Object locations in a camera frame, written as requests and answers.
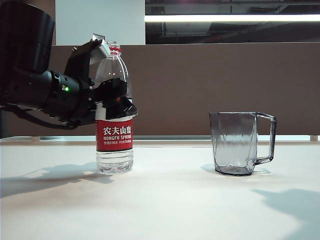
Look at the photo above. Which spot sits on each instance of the brown desk partition panel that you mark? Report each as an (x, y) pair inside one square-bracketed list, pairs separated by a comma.
[(200, 82)]

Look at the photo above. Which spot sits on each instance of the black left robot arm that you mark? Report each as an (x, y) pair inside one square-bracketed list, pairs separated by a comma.
[(25, 37)]

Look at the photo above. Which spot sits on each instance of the grey wrist camera black mount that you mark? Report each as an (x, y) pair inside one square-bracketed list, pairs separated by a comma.
[(77, 60)]

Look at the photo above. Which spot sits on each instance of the small grey metal bracket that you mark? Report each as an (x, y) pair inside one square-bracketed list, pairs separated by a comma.
[(96, 36)]

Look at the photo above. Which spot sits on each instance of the white ceiling light strip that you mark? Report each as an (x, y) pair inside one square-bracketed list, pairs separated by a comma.
[(225, 18)]

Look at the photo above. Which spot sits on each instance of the brown round pillar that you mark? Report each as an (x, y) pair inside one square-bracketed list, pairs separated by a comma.
[(51, 7)]

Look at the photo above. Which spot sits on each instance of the grey transparent plastic mug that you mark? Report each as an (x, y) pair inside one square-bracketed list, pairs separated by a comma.
[(235, 145)]

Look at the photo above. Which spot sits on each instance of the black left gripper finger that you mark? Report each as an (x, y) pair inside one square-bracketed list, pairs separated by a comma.
[(120, 107), (112, 87)]

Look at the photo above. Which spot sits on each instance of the clear water bottle red label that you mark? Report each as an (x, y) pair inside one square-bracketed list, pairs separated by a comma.
[(115, 136)]

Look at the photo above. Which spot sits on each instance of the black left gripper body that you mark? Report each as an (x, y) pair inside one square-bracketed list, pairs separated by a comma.
[(72, 110)]

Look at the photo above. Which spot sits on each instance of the tan partition foot clamp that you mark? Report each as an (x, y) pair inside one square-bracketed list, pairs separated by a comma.
[(314, 138)]

